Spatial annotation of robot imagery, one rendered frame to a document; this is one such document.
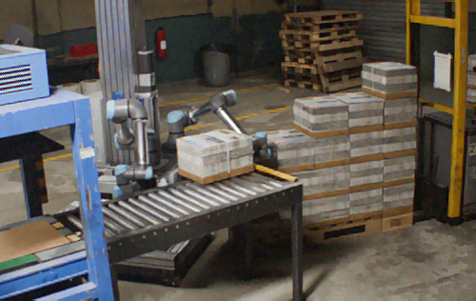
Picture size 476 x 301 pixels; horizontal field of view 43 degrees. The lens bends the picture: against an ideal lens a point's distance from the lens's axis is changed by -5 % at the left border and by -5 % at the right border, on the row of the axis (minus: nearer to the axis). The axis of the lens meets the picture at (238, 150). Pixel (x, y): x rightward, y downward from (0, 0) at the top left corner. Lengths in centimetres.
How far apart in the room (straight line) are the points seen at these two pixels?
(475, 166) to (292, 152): 156
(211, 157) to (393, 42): 888
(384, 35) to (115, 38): 873
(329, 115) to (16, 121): 261
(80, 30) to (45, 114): 825
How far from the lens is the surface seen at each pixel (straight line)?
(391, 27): 1231
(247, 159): 388
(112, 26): 425
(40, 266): 292
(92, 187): 271
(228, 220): 341
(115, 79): 429
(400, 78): 478
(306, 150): 453
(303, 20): 1097
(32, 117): 255
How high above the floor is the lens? 200
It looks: 16 degrees down
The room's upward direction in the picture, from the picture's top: 3 degrees counter-clockwise
